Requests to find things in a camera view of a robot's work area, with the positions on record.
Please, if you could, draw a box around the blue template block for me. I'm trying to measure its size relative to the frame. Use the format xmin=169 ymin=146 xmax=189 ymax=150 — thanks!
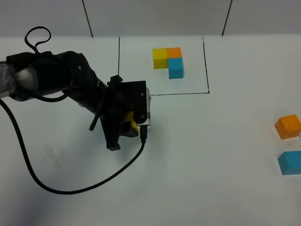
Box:
xmin=168 ymin=57 xmax=184 ymax=79

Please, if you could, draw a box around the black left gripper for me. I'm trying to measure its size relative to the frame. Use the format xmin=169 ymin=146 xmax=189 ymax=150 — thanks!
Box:
xmin=95 ymin=75 xmax=139 ymax=151

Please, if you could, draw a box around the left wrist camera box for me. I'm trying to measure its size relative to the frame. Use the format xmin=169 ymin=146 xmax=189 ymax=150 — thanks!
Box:
xmin=119 ymin=81 xmax=151 ymax=127

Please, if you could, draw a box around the black left camera cable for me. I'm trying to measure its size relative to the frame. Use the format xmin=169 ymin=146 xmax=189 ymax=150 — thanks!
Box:
xmin=0 ymin=26 xmax=148 ymax=195

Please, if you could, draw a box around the yellow template block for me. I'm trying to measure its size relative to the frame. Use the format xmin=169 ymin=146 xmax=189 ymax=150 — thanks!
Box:
xmin=152 ymin=48 xmax=168 ymax=69

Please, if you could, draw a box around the orange template block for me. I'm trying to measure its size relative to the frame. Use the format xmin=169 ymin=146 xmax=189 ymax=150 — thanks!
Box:
xmin=166 ymin=47 xmax=182 ymax=59

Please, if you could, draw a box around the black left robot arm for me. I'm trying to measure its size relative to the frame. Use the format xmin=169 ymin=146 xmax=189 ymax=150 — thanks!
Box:
xmin=1 ymin=51 xmax=138 ymax=151

